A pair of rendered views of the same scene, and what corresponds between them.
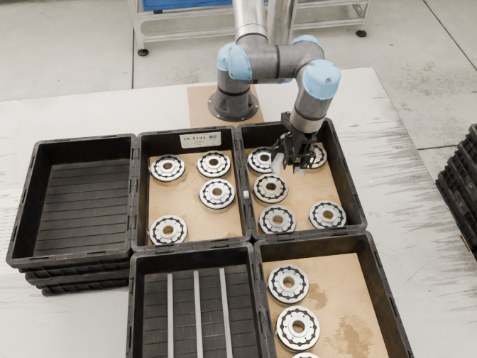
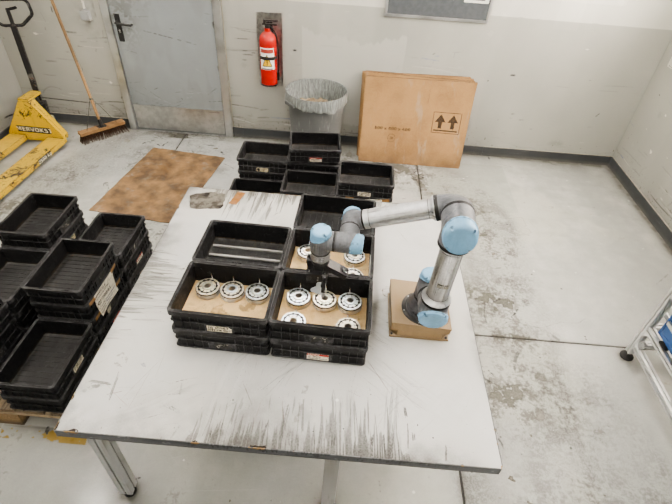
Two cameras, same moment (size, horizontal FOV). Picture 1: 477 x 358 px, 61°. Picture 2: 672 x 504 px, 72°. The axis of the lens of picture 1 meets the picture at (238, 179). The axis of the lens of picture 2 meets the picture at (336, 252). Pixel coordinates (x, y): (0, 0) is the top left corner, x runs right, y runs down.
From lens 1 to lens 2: 1.77 m
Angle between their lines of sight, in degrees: 63
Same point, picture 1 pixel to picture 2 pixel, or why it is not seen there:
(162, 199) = (334, 255)
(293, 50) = (347, 228)
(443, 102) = not seen: outside the picture
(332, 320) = (230, 310)
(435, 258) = (254, 416)
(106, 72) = (583, 323)
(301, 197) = (315, 318)
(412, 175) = (336, 437)
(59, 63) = (587, 289)
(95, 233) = not seen: hidden behind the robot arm
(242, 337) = not seen: hidden behind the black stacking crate
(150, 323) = (262, 244)
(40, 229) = (328, 213)
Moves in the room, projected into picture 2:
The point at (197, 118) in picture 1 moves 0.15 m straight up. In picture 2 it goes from (407, 284) to (412, 260)
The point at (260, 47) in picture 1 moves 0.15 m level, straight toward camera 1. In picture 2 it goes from (352, 215) to (313, 207)
